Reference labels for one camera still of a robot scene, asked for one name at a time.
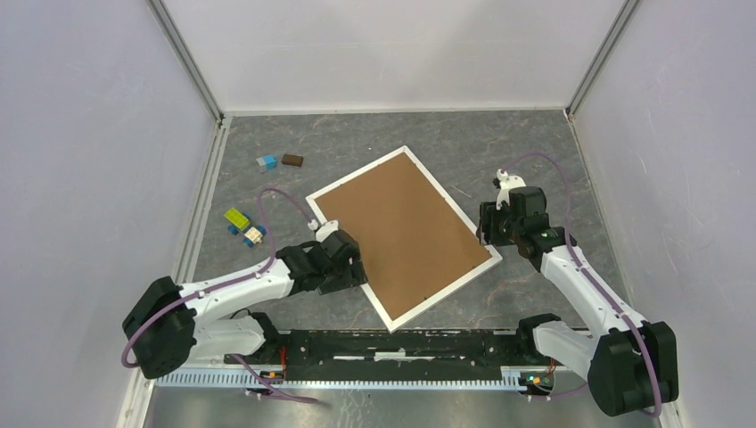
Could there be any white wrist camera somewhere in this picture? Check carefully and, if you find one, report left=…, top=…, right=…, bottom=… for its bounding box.
left=494, top=169, right=526, bottom=210
left=308, top=219, right=340, bottom=243

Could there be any blue grey toy block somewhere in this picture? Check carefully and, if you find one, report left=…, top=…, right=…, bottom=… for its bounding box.
left=256, top=154, right=278, bottom=173

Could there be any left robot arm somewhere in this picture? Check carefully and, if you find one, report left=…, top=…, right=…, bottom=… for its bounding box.
left=121, top=227, right=367, bottom=379

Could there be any toy brick car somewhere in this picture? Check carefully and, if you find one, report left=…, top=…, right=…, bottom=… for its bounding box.
left=224, top=208, right=267, bottom=248

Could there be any slotted cable duct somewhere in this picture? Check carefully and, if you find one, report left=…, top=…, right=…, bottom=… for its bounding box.
left=155, top=368, right=526, bottom=392

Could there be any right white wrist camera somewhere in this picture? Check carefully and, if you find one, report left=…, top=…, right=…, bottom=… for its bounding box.
left=494, top=169, right=526, bottom=210

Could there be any white picture frame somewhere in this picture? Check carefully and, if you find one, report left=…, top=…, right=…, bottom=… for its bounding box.
left=305, top=144, right=505, bottom=333

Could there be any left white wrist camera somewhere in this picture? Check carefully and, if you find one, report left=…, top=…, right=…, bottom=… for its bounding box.
left=308, top=219, right=340, bottom=243

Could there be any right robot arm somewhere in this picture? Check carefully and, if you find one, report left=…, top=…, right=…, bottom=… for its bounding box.
left=476, top=186, right=679, bottom=416

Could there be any brown toy block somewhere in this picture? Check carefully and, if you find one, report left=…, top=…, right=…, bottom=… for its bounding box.
left=281, top=153, right=304, bottom=168

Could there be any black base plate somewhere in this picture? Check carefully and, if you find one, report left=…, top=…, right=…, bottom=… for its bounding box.
left=243, top=329, right=560, bottom=382

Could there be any brown cardboard backing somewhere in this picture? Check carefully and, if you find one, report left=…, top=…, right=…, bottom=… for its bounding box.
left=314, top=152, right=494, bottom=323

